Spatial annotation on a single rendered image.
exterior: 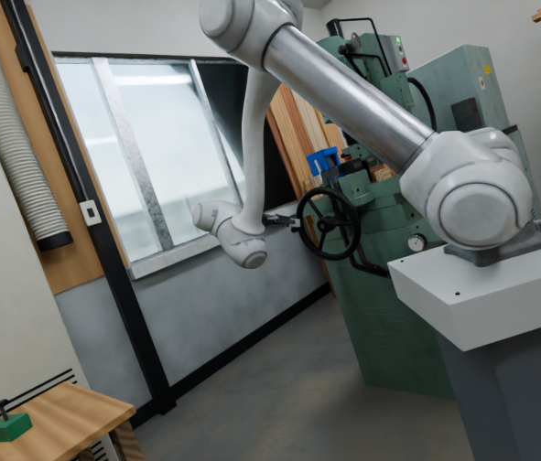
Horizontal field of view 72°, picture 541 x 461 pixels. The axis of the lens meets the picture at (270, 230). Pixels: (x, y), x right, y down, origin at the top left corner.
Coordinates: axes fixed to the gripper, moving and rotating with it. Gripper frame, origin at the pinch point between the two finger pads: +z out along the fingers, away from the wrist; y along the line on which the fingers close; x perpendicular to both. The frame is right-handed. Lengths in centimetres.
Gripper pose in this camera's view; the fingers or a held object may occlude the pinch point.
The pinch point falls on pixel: (292, 222)
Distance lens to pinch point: 142.2
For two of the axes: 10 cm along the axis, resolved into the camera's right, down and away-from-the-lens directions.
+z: 7.6, 0.5, 6.4
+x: 0.7, 9.9, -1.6
